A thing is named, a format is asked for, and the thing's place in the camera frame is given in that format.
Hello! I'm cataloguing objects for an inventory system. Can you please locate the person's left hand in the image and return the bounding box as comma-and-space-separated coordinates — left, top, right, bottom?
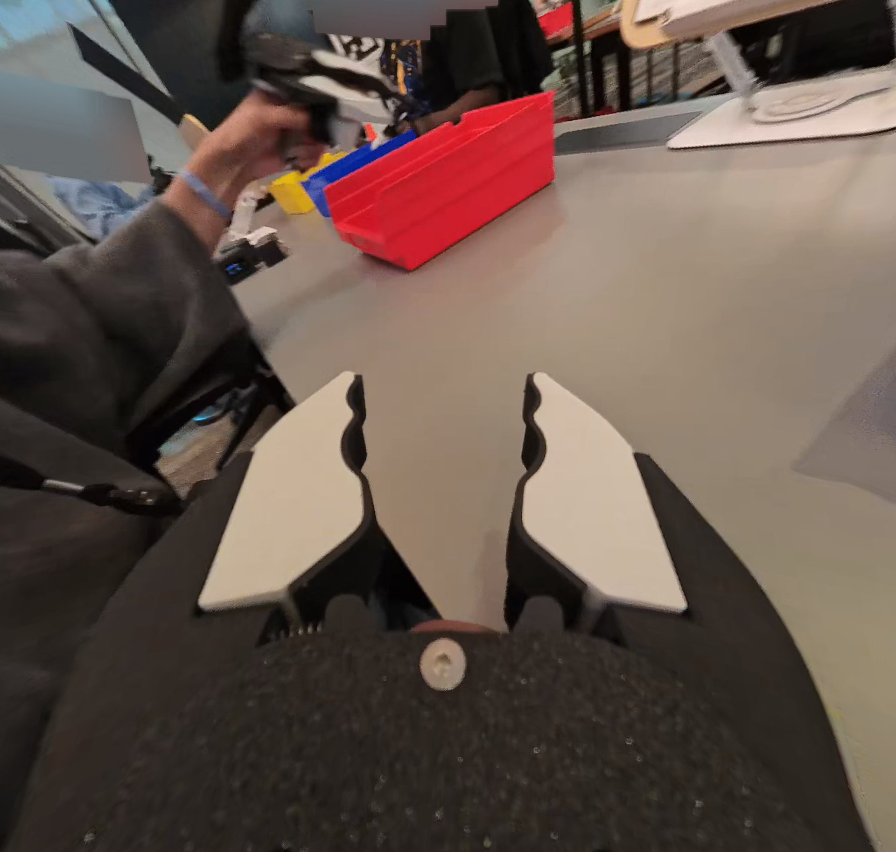
203, 90, 326, 209

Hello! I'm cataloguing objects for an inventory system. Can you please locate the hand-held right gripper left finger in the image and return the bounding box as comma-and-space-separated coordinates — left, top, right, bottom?
198, 372, 382, 615

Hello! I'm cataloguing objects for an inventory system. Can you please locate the red plastic bin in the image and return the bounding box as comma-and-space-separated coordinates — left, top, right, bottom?
324, 92, 558, 272

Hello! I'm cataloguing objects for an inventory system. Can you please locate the blue plastic bin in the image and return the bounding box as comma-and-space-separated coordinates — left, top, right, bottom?
303, 127, 421, 219

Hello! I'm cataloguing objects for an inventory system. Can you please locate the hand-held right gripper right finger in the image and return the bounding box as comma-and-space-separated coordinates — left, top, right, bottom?
506, 372, 690, 618

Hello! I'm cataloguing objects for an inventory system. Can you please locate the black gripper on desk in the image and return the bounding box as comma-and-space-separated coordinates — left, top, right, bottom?
213, 192, 291, 286

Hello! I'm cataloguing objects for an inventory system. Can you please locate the yellow plastic bin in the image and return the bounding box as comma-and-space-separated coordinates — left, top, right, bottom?
269, 153, 351, 216

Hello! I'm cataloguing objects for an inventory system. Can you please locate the blue wristband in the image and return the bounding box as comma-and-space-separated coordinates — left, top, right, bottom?
175, 169, 236, 223

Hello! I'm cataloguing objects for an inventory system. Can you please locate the person's black chair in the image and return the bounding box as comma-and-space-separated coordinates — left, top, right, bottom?
126, 335, 298, 468

